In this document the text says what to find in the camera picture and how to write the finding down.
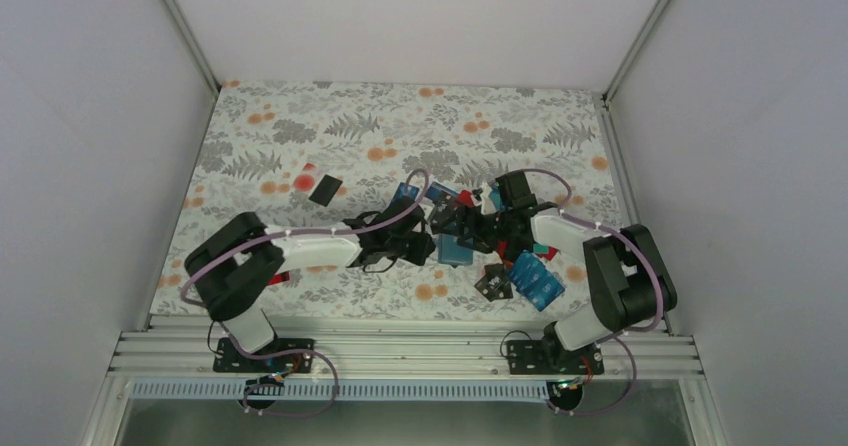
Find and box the black card near left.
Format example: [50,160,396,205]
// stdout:
[309,175,343,207]

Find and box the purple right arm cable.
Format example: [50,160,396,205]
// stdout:
[496,168,666,419]

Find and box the red card under left arm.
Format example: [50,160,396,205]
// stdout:
[268,272,290,286]

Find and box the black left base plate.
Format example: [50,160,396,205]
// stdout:
[212,338,315,374]

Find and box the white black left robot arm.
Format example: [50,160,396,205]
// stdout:
[184,197,436,371]

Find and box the teal leather card holder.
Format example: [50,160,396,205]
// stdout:
[437,234,473,267]

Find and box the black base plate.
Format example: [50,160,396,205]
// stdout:
[504,339,605,376]
[212,338,315,374]

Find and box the floral patterned table mat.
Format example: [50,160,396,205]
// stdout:
[151,80,622,321]

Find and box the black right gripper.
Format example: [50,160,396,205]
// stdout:
[438,205,513,255]

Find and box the black card with chip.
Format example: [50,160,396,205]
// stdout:
[474,264,513,302]

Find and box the white card with red circle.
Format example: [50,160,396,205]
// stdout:
[292,163,325,195]

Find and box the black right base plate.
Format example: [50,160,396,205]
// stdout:
[504,339,605,376]

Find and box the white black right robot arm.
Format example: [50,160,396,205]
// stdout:
[429,170,677,373]

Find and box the aluminium rail frame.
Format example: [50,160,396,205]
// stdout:
[108,316,704,380]

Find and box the blue card front left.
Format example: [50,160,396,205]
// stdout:
[390,183,420,204]

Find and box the blue card pile front right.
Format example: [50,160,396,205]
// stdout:
[508,252,565,311]

